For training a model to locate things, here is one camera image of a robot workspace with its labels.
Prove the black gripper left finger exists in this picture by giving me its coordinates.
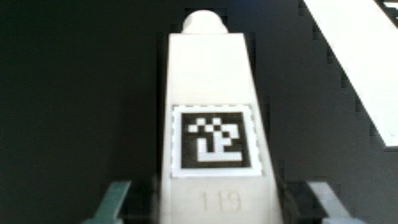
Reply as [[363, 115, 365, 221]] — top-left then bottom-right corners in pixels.
[[82, 181, 132, 224]]

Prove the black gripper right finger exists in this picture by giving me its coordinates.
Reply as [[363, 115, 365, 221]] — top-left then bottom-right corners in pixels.
[[278, 179, 370, 224]]

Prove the white front barrier rail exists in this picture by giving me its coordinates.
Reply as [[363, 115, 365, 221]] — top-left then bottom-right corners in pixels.
[[304, 0, 398, 148]]

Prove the white desk leg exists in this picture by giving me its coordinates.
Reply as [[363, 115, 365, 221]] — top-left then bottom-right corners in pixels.
[[159, 10, 283, 224]]

